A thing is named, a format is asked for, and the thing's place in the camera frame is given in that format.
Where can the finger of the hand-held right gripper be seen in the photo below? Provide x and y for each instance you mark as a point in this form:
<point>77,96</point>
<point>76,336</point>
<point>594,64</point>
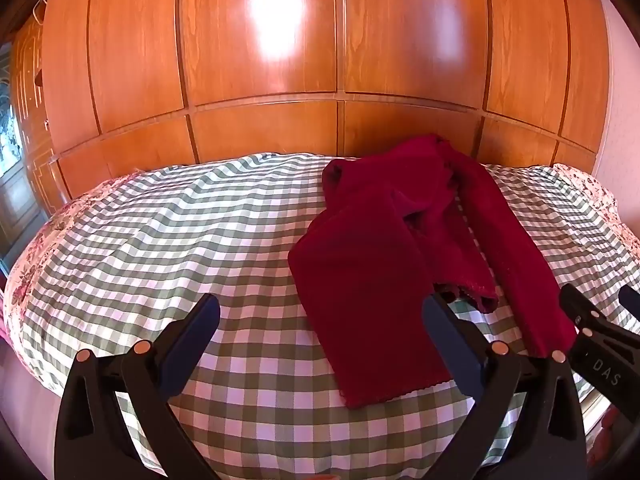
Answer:
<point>575,302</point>
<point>631,300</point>

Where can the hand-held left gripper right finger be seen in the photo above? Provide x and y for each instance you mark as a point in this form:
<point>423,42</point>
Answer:
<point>450,345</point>

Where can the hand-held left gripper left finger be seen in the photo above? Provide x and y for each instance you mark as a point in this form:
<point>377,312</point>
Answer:
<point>197,340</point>

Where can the dark red sweater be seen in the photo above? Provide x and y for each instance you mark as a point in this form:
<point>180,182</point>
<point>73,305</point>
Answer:
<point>360,280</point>

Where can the person's right hand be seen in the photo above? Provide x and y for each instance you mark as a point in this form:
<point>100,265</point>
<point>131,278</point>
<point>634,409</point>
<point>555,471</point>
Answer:
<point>606,420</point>

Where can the green checked bedspread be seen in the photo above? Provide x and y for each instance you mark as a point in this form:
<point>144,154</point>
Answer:
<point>200,240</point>

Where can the patterned glass window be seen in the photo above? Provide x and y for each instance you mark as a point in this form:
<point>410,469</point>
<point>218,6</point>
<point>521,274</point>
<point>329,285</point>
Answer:
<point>10,135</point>

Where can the inlaid wooden door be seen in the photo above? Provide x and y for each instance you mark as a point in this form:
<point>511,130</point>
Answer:
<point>37,110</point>

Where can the wooden wardrobe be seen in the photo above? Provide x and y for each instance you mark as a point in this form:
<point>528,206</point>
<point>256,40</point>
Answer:
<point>260,50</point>

